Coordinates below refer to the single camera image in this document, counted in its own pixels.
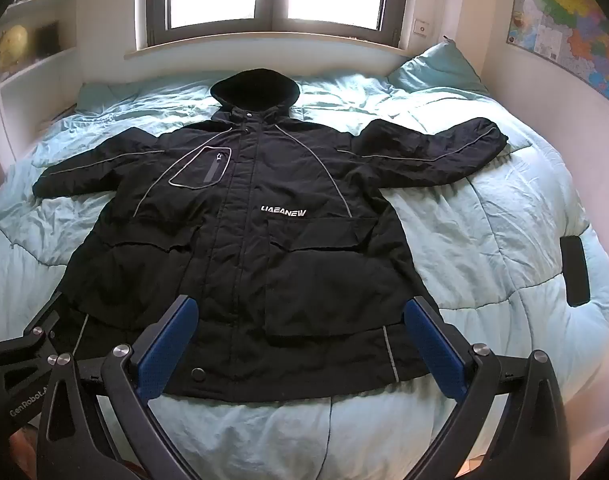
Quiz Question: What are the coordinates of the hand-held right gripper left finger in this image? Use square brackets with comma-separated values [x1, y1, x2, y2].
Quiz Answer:
[37, 294, 200, 480]

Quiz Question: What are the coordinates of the dark framed window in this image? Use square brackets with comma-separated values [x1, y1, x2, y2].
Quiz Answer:
[134, 0, 401, 50]

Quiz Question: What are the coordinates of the colourful wall map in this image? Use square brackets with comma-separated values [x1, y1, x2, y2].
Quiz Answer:
[505, 0, 609, 112]

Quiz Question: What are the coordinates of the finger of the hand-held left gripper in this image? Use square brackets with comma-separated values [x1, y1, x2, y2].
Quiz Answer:
[0, 292, 66, 367]

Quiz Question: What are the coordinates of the black hooded jacket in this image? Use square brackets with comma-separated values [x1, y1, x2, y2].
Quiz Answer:
[33, 67, 509, 403]

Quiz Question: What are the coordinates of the light blue duvet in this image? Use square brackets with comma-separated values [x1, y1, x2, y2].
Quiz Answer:
[0, 67, 609, 480]

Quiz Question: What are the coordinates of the black rectangular case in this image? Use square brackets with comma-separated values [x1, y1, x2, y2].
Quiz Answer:
[559, 234, 591, 307]

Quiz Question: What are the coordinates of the yellow globe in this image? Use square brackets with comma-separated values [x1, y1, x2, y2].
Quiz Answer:
[0, 25, 33, 74]

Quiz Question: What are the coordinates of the white bookshelf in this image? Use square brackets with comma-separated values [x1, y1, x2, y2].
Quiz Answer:
[0, 0, 82, 201]

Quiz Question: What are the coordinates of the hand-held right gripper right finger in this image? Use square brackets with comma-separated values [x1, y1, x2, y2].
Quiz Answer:
[403, 296, 571, 480]

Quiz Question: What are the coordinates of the light blue pillow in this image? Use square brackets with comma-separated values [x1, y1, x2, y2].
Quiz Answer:
[387, 40, 490, 96]

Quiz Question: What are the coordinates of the beige window sill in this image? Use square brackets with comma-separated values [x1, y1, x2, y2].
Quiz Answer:
[123, 32, 402, 62]

